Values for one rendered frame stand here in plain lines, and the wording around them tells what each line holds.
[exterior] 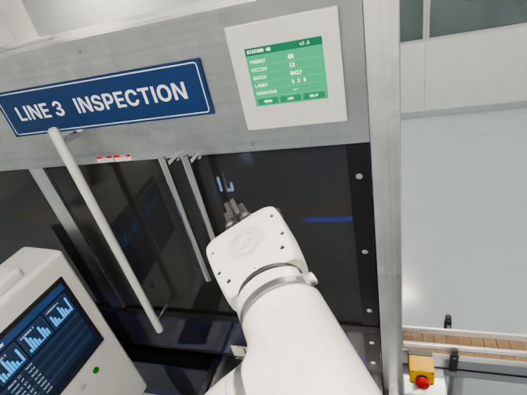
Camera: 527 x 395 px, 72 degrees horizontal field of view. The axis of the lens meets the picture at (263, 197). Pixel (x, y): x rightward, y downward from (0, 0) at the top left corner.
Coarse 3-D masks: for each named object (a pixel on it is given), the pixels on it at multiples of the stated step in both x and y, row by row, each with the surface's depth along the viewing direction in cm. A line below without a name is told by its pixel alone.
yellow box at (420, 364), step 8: (408, 352) 116; (416, 352) 115; (424, 352) 115; (408, 360) 118; (416, 360) 113; (424, 360) 113; (432, 360) 112; (416, 368) 111; (424, 368) 110; (432, 368) 110; (416, 376) 112; (424, 376) 111; (432, 376) 110; (432, 384) 112
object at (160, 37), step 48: (240, 0) 76; (288, 0) 64; (336, 0) 62; (0, 48) 170; (48, 48) 82; (96, 48) 79; (144, 48) 76; (192, 48) 73; (0, 144) 103; (48, 144) 98; (96, 144) 94; (144, 144) 90; (192, 144) 86; (240, 144) 83; (288, 144) 80; (336, 144) 77; (48, 192) 109
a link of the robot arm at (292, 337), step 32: (288, 288) 33; (256, 320) 32; (288, 320) 30; (320, 320) 30; (256, 352) 30; (288, 352) 28; (320, 352) 27; (352, 352) 29; (256, 384) 28; (288, 384) 26; (320, 384) 25; (352, 384) 25
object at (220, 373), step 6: (222, 354) 143; (222, 360) 142; (228, 360) 144; (234, 360) 144; (240, 360) 143; (222, 366) 142; (228, 366) 142; (234, 366) 141; (216, 372) 137; (222, 372) 140; (228, 372) 139; (216, 378) 137; (222, 378) 138
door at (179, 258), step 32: (64, 192) 109; (96, 192) 105; (128, 192) 102; (160, 192) 99; (192, 192) 96; (96, 224) 113; (128, 224) 109; (160, 224) 106; (192, 224) 102; (128, 256) 118; (160, 256) 114; (192, 256) 110; (128, 288) 128; (160, 288) 123; (192, 288) 119
